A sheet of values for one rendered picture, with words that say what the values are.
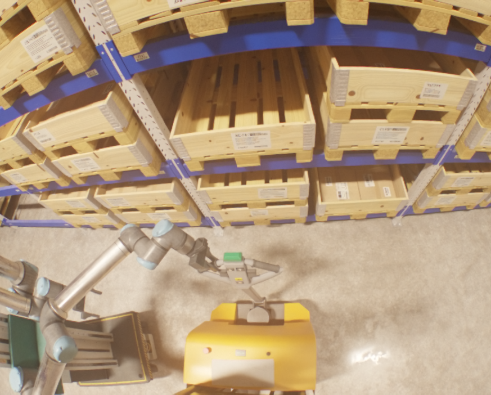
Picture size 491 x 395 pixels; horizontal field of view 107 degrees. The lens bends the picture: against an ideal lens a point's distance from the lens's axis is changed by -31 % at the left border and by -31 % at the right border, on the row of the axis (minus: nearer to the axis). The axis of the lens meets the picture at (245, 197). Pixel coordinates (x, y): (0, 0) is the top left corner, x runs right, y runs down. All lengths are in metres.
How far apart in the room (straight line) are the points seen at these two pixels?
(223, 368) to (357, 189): 1.80
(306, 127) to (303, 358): 1.29
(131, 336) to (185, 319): 0.57
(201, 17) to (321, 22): 0.47
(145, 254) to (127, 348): 1.66
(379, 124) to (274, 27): 0.76
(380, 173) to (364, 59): 1.30
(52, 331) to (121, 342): 1.54
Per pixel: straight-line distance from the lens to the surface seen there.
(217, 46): 1.17
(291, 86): 1.96
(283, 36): 1.14
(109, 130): 1.59
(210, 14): 1.03
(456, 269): 3.13
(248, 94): 1.92
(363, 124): 1.46
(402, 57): 1.70
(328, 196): 2.33
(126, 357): 2.65
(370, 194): 2.41
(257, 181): 2.08
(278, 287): 2.54
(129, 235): 1.16
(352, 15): 1.07
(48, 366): 1.30
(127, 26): 1.13
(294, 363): 1.62
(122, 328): 2.67
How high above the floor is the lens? 2.50
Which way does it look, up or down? 59 degrees down
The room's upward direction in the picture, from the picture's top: 19 degrees counter-clockwise
